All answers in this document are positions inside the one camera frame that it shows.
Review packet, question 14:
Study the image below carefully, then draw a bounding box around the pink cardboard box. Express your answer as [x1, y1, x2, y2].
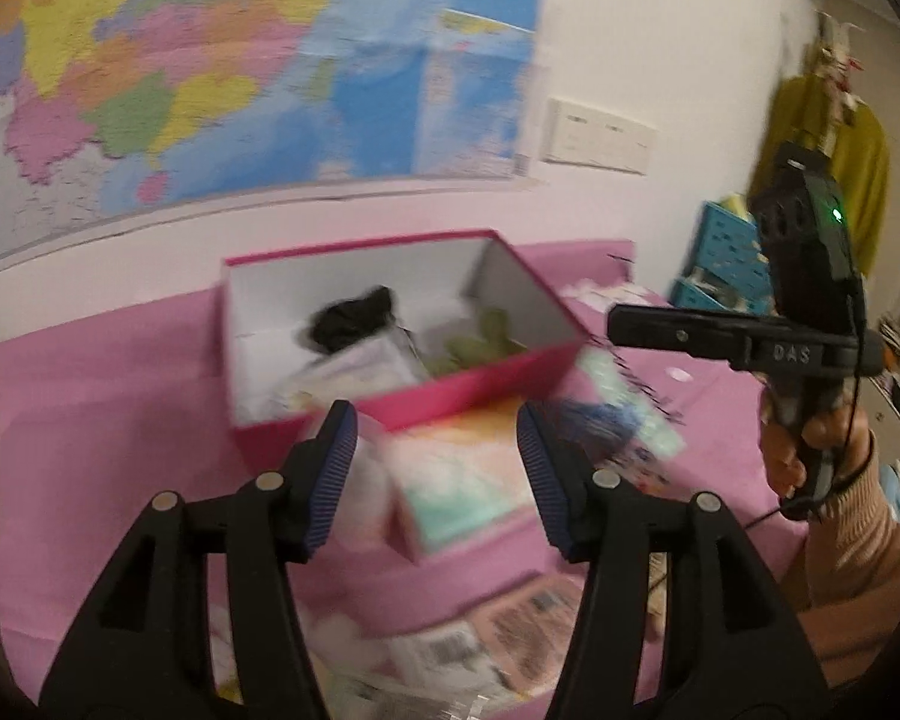
[221, 229, 595, 475]

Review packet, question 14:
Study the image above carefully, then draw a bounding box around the colourful printed packet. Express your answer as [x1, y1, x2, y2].
[561, 351, 689, 497]

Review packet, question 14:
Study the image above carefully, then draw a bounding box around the white barcode packet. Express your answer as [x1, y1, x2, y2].
[386, 621, 496, 685]

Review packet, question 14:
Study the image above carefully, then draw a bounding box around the black cloth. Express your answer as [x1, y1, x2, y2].
[298, 286, 395, 355]

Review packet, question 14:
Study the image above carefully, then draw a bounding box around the pink bedsheet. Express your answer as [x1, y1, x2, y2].
[0, 238, 812, 710]

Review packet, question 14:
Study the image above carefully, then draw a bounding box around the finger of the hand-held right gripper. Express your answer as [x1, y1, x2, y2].
[607, 304, 755, 372]

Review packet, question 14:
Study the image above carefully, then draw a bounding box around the mint and white packet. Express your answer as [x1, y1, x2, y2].
[385, 420, 542, 562]

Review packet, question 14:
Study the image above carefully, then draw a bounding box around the colourful wall map poster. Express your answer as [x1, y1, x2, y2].
[0, 0, 554, 271]

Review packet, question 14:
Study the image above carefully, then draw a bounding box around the white and red hanging ornament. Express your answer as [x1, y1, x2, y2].
[816, 11, 868, 117]

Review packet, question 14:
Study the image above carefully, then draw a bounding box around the white wall switch plate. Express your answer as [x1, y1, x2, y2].
[540, 97, 658, 176]

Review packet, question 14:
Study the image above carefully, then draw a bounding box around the green soft item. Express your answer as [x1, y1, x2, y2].
[426, 310, 527, 377]

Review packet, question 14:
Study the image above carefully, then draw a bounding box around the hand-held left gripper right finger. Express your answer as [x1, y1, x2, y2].
[516, 399, 830, 720]

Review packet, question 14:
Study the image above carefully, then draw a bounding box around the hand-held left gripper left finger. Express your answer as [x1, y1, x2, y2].
[39, 399, 359, 720]

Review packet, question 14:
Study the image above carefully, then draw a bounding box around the blue plastic crate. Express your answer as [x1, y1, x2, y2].
[670, 199, 778, 314]

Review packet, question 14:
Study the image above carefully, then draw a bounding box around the person's right hand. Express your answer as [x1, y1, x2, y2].
[759, 382, 872, 505]

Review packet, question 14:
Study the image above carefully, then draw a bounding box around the yellow hanging garment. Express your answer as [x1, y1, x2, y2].
[746, 75, 892, 280]

